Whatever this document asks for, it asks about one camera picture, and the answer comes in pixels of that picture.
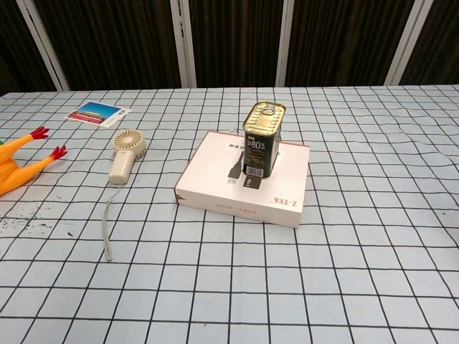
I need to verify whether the yellow rubber chicken toy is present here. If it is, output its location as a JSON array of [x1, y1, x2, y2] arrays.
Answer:
[[0, 125, 68, 196]]

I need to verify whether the white divider frame post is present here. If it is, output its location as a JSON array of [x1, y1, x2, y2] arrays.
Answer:
[[384, 0, 430, 86], [16, 0, 71, 91], [275, 0, 301, 87], [170, 0, 197, 88]]

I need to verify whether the grey fan wrist strap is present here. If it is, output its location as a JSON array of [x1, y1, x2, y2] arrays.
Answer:
[[102, 186, 123, 262]]

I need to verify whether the white charger device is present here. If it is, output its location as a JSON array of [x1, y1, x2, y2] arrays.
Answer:
[[242, 101, 287, 179]]

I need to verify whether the white pink book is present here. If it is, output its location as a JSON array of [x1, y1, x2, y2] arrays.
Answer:
[[174, 130, 311, 229]]

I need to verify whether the blue grid checked tablecloth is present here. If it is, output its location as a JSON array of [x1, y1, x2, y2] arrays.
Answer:
[[0, 85, 459, 344]]

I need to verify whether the small white handheld fan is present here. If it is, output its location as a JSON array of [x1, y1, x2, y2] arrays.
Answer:
[[108, 129, 147, 186]]

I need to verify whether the palace photo postcard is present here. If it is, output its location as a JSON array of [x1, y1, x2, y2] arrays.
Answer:
[[65, 100, 133, 129]]

